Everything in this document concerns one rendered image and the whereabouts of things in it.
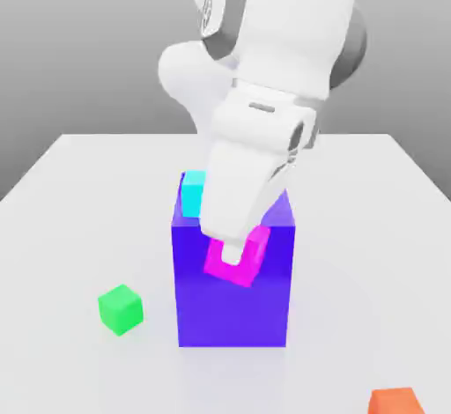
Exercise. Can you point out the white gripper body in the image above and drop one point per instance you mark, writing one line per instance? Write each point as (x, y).
(243, 160)

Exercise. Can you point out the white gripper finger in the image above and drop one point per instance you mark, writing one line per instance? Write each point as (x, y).
(232, 254)

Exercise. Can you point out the small magenta cube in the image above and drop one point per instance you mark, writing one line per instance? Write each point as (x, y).
(229, 275)

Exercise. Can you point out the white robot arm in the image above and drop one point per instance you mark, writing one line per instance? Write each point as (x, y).
(289, 26)

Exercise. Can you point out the small cyan cube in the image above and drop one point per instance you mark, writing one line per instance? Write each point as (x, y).
(192, 195)

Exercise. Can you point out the small green cube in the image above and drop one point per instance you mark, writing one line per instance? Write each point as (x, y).
(120, 310)

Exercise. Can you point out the small orange cube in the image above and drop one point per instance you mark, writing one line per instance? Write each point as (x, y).
(394, 402)

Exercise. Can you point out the large purple box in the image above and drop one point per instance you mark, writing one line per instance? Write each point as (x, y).
(232, 311)

